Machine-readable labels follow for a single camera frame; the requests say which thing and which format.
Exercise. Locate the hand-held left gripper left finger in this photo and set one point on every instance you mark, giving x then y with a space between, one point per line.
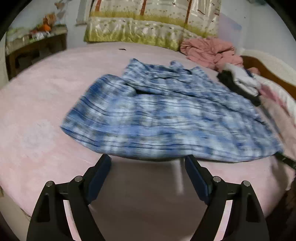
99 178

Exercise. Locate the pink cloth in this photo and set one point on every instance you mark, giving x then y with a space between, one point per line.
277 97

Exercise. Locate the blue plaid shirt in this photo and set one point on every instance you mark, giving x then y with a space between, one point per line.
161 120

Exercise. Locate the pink quilted garment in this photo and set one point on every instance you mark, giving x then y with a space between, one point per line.
208 52

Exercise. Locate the pink bed sheet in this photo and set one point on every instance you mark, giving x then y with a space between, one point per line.
46 104

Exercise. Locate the orange stuffed toy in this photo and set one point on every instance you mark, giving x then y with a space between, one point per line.
45 25

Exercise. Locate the beige fleece blanket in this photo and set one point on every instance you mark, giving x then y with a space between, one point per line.
279 122

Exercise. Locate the black garment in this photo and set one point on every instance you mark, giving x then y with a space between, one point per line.
238 87

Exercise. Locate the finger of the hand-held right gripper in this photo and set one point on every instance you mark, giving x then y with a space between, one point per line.
288 160

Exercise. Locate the white fluffy cover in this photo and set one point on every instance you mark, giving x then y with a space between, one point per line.
270 61

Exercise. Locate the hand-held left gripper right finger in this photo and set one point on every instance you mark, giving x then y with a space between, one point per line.
196 178

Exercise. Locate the clear plastic storage box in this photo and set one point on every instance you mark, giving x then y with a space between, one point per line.
227 25

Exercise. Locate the wooden bed frame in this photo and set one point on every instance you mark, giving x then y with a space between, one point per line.
266 69

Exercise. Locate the white garment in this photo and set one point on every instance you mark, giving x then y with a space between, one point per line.
242 77

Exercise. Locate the wooden side table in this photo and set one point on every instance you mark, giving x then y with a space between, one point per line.
34 53

